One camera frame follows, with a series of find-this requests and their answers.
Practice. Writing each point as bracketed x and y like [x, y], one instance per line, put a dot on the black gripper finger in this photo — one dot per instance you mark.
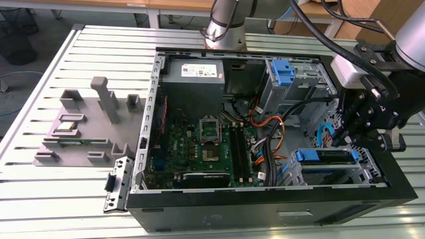
[358, 112]
[368, 142]

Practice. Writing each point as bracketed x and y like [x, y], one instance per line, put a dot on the hard disk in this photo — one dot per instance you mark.
[333, 156]

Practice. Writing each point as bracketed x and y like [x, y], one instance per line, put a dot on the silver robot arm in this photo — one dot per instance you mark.
[223, 35]

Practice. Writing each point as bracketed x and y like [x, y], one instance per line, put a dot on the grey metal disk bay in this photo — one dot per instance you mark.
[333, 174]

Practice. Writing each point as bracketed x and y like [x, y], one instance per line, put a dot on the grey metal drive cage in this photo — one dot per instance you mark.
[279, 97]

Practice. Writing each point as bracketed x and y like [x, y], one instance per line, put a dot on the blue drive latch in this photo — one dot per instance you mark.
[282, 74]

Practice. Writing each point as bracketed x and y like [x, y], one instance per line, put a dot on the RAM slot white clips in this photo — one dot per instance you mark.
[247, 152]
[238, 152]

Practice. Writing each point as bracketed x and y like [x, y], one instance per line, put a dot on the brown wooden cabinet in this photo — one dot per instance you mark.
[382, 7]

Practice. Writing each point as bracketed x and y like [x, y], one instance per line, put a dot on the CPU socket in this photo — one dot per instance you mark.
[213, 153]

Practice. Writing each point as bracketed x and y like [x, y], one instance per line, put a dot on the grey power supply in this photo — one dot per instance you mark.
[193, 99]

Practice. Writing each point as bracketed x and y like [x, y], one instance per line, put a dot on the black PC case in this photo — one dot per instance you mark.
[233, 214]

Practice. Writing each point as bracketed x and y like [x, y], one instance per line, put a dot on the black graphics card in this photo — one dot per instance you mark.
[206, 179]

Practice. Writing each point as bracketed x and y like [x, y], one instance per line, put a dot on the green motherboard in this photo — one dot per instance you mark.
[186, 149]

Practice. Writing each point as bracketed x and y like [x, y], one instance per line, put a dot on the grey parts rack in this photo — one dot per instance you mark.
[99, 134]

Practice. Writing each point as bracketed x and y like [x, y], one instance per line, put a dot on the green RAM stick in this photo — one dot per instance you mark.
[77, 142]

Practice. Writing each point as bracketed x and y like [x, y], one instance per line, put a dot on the silver CPU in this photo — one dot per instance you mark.
[66, 126]

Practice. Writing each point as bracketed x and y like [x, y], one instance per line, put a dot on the black mesh waste bin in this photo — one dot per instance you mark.
[21, 49]

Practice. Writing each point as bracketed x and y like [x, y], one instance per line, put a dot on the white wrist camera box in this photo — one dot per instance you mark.
[346, 72]

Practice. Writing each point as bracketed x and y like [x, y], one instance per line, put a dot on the wooden desk white frame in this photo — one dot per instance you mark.
[321, 11]
[110, 2]

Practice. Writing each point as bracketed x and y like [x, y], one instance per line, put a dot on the grey metal card bracket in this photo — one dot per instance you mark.
[122, 184]

